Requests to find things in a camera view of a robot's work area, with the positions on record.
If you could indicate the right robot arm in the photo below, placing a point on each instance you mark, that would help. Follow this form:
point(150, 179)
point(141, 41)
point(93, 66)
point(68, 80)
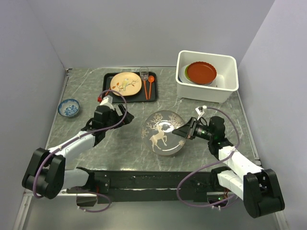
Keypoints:
point(258, 188)

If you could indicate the lime green plate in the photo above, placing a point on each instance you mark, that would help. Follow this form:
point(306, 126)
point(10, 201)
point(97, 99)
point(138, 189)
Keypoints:
point(185, 73)

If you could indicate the clear glass plate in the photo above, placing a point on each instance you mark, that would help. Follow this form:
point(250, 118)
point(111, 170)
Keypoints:
point(157, 133)

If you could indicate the beige bird-pattern plate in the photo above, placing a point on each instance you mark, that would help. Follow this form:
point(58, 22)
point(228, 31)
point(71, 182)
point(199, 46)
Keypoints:
point(126, 83)

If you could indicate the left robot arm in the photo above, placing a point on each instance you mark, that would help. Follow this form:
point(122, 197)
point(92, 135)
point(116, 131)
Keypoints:
point(46, 175)

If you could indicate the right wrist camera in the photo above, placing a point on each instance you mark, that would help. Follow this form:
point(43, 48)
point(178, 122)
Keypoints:
point(200, 111)

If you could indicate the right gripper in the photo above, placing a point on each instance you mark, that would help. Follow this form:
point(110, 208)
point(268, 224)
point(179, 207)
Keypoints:
point(188, 130)

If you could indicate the red-black lacquer plate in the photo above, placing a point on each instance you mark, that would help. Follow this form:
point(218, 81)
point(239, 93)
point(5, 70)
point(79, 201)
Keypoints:
point(201, 72)

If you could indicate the blue white porcelain bowl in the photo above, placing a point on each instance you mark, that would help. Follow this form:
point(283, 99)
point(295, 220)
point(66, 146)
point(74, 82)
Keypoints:
point(68, 108)

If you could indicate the orange plastic spoon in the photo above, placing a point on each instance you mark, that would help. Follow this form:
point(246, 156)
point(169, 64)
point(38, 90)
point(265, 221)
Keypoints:
point(151, 80)

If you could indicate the white plastic bin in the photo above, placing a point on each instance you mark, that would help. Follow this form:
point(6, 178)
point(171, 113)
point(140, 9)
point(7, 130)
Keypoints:
point(222, 86)

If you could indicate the clear drinking glass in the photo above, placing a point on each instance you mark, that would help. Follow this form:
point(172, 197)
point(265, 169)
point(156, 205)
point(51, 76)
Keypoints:
point(144, 73)

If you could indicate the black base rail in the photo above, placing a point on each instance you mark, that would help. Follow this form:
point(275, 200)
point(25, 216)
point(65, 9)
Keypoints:
point(142, 186)

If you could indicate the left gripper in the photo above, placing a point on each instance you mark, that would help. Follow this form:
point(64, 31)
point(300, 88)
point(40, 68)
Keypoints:
point(123, 110)

